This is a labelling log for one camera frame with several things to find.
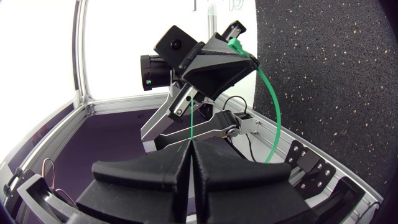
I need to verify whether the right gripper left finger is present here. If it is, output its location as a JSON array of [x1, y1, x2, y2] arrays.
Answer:
[[76, 139, 192, 224]]

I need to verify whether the black cable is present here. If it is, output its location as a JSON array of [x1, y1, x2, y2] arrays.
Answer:
[[222, 95, 257, 163]]

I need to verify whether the black speckled mat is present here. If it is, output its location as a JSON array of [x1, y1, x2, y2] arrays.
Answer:
[[252, 0, 398, 198]]

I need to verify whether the green cable tie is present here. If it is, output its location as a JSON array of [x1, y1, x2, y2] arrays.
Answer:
[[189, 37, 282, 164]]

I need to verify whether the thin red wire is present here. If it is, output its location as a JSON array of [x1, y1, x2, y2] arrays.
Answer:
[[41, 157, 77, 207]]

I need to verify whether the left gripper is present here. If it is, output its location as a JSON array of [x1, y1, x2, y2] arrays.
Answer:
[[167, 20, 260, 122]]

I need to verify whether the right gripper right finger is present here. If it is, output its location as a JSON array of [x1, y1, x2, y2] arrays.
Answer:
[[193, 139, 312, 224]]

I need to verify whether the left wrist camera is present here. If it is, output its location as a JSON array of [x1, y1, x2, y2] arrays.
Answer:
[[153, 24, 200, 74]]

